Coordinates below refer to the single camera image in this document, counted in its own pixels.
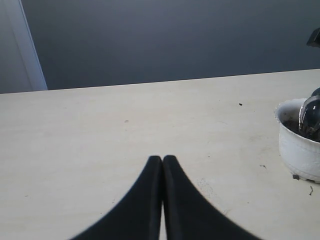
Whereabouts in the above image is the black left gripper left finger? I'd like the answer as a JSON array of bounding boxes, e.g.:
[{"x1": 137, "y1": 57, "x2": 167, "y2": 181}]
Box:
[{"x1": 73, "y1": 155, "x2": 163, "y2": 240}]

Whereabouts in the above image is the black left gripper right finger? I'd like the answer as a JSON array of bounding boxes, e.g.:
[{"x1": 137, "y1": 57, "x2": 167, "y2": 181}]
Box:
[{"x1": 162, "y1": 155, "x2": 259, "y2": 240}]

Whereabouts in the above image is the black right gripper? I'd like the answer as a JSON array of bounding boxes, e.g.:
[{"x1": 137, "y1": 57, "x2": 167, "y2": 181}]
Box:
[{"x1": 306, "y1": 27, "x2": 320, "y2": 48}]

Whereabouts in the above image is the silver metal spork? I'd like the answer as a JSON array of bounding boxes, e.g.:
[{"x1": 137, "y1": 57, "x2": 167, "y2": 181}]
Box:
[{"x1": 298, "y1": 95, "x2": 320, "y2": 140}]

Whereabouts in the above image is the white scalloped flower pot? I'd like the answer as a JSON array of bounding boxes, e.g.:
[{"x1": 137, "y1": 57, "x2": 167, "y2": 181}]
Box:
[{"x1": 274, "y1": 98, "x2": 320, "y2": 184}]

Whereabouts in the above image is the round stainless steel plate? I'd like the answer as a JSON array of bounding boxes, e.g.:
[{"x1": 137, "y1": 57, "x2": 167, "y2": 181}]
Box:
[{"x1": 311, "y1": 87, "x2": 320, "y2": 97}]

